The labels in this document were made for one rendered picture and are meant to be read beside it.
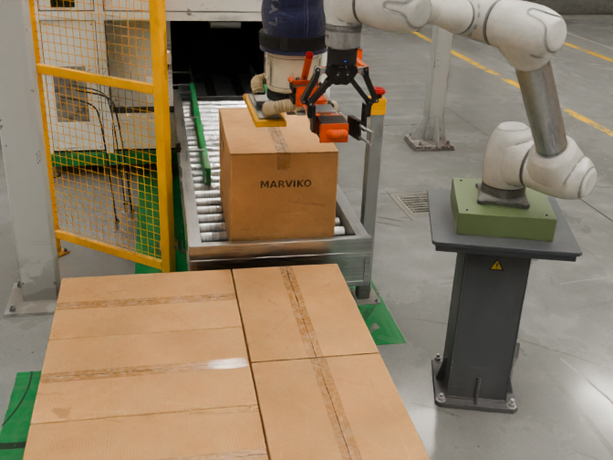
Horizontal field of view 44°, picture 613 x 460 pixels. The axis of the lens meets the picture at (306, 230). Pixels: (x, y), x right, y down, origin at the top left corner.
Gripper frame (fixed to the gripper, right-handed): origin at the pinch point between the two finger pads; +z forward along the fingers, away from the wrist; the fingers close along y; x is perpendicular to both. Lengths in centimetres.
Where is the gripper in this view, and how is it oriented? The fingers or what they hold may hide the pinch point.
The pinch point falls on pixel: (337, 126)
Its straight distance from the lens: 199.0
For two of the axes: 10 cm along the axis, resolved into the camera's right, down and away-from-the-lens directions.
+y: -9.8, 0.5, -1.9
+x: 1.9, 4.2, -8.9
